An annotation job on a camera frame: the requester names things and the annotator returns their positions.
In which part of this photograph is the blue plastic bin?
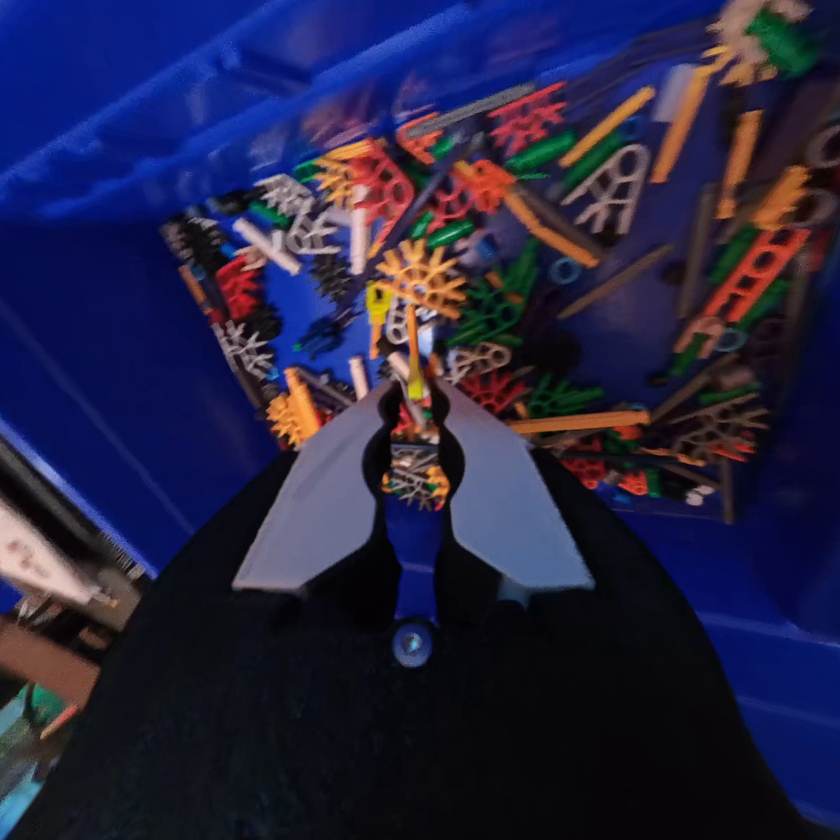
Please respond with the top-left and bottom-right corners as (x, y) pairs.
(0, 0), (840, 828)

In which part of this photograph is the white blurred object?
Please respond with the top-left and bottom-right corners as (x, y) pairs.
(0, 492), (116, 608)

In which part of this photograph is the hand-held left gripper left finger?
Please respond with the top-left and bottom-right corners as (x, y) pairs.
(231, 381), (404, 621)

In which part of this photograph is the pile of construction toy pieces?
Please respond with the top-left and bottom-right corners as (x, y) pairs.
(157, 0), (840, 526)

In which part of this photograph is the orange toy rod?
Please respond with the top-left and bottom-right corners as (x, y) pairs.
(405, 304), (424, 403)

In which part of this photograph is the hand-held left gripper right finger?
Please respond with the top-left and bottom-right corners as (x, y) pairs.
(428, 379), (596, 621)

